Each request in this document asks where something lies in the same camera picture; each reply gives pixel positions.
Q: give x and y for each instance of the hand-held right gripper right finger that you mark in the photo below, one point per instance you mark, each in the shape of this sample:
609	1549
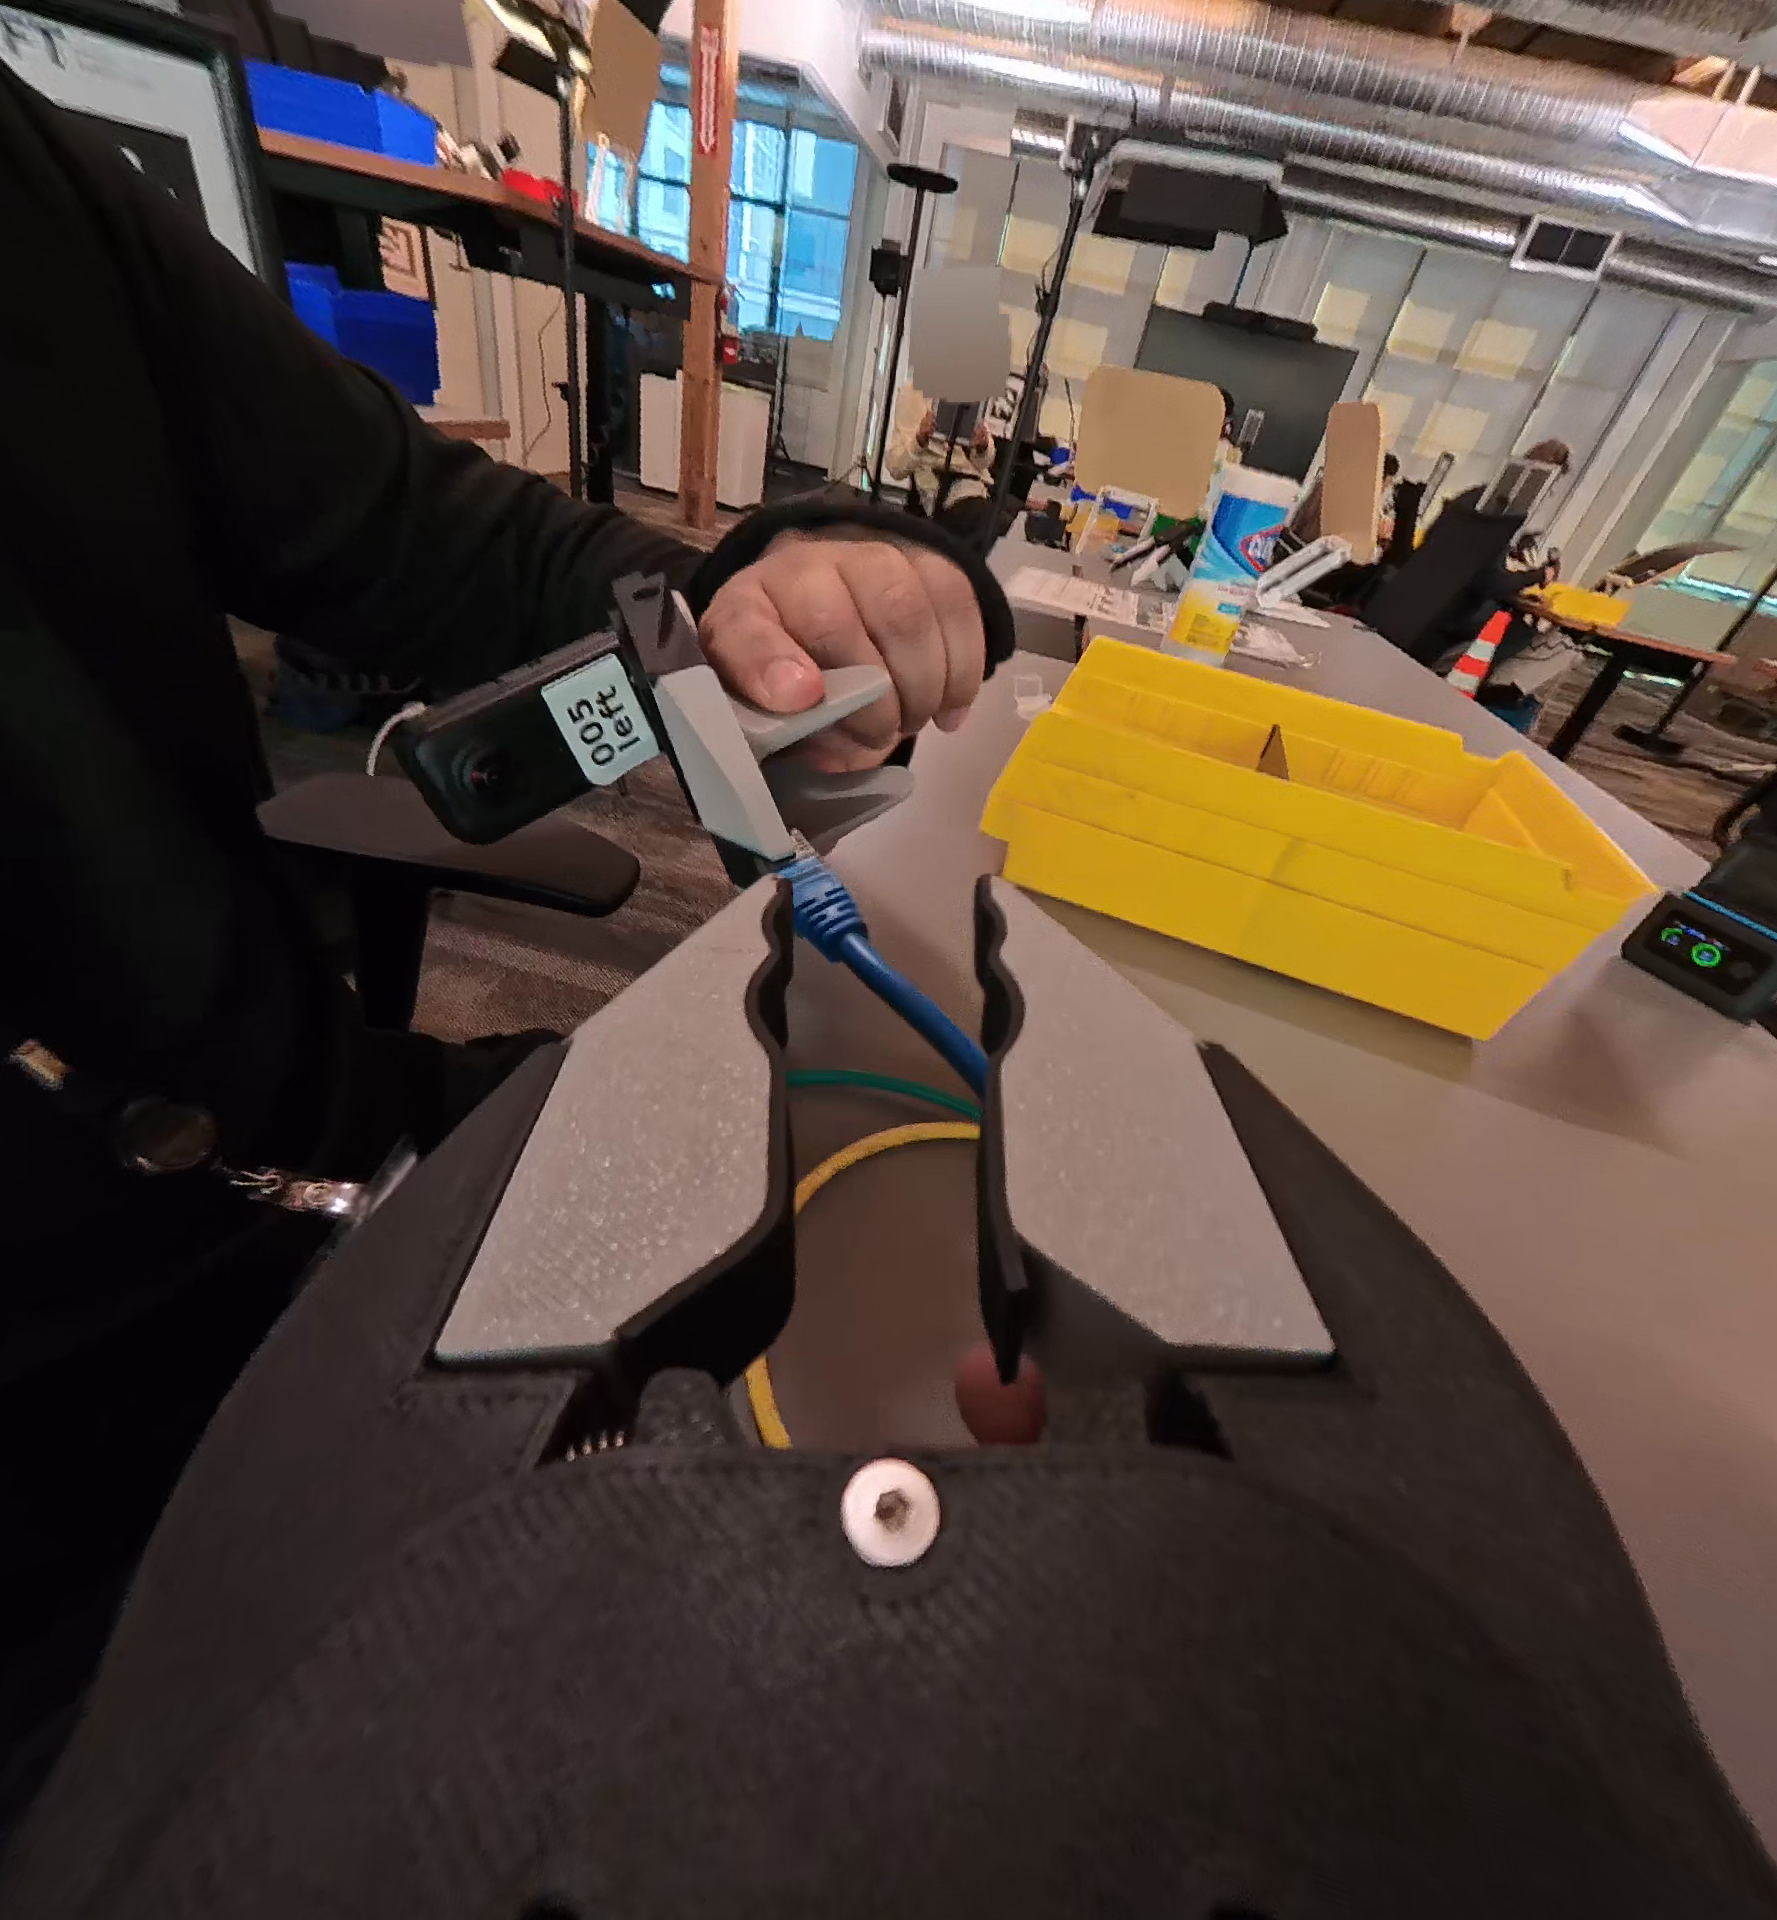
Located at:
1144	1198

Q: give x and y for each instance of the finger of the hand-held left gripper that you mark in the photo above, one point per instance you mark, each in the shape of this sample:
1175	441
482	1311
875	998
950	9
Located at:
725	777

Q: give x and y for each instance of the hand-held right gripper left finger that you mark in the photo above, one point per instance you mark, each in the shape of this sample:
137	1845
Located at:
632	1184

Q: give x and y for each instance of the yellow plastic bin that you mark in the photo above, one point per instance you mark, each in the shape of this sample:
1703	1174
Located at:
1276	871

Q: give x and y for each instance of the person's left forearm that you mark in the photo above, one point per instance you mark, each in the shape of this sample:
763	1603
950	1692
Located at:
499	556

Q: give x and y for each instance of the person's left hand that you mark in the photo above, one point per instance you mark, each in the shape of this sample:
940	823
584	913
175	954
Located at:
859	616

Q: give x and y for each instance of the black chair armrest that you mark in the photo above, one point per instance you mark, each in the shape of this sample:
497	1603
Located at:
453	854

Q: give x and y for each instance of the printed papers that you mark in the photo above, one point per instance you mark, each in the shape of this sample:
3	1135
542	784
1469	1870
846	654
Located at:
1082	596

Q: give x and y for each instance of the person's torso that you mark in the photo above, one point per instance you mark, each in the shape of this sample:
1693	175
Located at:
80	747

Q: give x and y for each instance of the blue storage bin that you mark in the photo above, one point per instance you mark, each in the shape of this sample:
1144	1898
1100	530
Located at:
334	113
373	337

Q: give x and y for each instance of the badge reel with clip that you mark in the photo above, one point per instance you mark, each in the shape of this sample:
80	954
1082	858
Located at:
163	1135

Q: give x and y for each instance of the tan divider board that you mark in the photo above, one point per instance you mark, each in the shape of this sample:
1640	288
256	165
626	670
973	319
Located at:
1355	480
1148	432

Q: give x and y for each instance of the wipes canister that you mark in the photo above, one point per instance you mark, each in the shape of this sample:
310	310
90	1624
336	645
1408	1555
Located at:
1232	556

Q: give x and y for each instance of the white laptop stand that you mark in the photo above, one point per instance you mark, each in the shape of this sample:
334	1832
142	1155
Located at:
1303	571

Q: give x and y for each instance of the black charging case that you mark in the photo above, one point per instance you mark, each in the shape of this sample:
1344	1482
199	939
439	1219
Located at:
1714	946

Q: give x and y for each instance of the orange traffic cone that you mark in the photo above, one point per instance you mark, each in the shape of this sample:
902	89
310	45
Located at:
1474	663

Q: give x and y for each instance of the black display screen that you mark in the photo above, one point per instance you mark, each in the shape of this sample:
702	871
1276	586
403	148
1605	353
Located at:
1245	390

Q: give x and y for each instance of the white framed sign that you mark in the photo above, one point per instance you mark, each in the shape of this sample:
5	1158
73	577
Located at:
153	118

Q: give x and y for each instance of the black softbox light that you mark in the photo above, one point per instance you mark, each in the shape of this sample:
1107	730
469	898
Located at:
1189	203

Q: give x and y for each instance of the wooden post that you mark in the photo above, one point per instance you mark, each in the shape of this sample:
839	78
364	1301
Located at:
709	301

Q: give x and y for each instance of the silver air duct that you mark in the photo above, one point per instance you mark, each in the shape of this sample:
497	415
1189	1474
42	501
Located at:
1276	103

